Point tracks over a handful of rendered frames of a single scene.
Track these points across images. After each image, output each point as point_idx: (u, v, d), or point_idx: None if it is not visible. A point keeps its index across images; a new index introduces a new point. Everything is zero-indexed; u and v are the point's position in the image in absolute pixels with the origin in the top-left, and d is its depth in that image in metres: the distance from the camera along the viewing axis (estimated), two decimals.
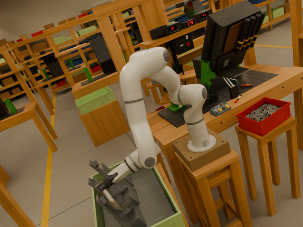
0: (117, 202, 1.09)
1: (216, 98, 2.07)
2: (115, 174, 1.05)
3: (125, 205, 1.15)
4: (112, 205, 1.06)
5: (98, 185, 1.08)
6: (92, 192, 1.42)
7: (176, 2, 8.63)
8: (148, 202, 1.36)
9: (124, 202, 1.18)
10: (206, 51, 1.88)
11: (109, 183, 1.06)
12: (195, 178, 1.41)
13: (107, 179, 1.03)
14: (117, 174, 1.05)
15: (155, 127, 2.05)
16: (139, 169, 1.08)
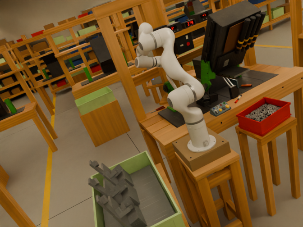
0: None
1: (216, 98, 2.07)
2: None
3: (168, 80, 2.02)
4: None
5: None
6: (92, 192, 1.42)
7: (176, 2, 8.63)
8: (148, 202, 1.36)
9: (171, 81, 2.00)
10: (206, 51, 1.88)
11: None
12: (195, 178, 1.41)
13: None
14: None
15: (155, 127, 2.05)
16: None
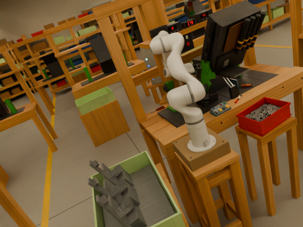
0: (194, 76, 2.12)
1: (216, 98, 2.07)
2: None
3: None
4: None
5: (199, 65, 2.04)
6: (92, 192, 1.42)
7: (176, 2, 8.63)
8: (148, 202, 1.36)
9: None
10: (206, 51, 1.88)
11: None
12: (195, 178, 1.41)
13: (189, 62, 2.06)
14: None
15: (155, 127, 2.05)
16: None
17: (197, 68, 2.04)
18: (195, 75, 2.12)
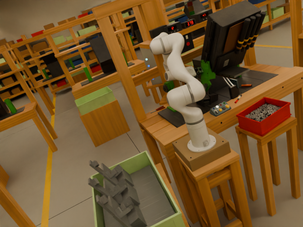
0: None
1: (216, 98, 2.07)
2: None
3: None
4: None
5: (200, 69, 2.03)
6: (92, 192, 1.42)
7: (176, 2, 8.63)
8: (148, 202, 1.36)
9: None
10: (206, 51, 1.88)
11: None
12: (195, 178, 1.41)
13: (190, 65, 2.05)
14: None
15: (155, 127, 2.05)
16: None
17: (199, 72, 2.03)
18: (197, 79, 2.11)
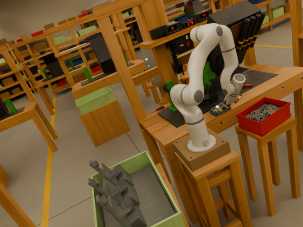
0: None
1: (216, 98, 2.07)
2: None
3: None
4: None
5: None
6: (92, 192, 1.42)
7: (176, 2, 8.63)
8: (148, 202, 1.36)
9: None
10: None
11: None
12: (195, 178, 1.41)
13: None
14: None
15: (155, 127, 2.05)
16: None
17: None
18: None
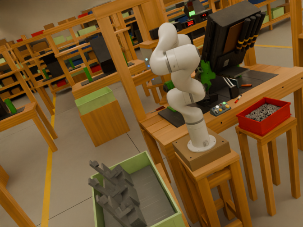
0: None
1: (216, 98, 2.07)
2: None
3: None
4: None
5: (200, 69, 2.03)
6: (92, 192, 1.42)
7: (176, 2, 8.63)
8: (148, 202, 1.36)
9: None
10: (206, 51, 1.88)
11: None
12: (195, 178, 1.41)
13: None
14: None
15: (155, 127, 2.05)
16: None
17: (199, 72, 2.03)
18: (197, 79, 2.11)
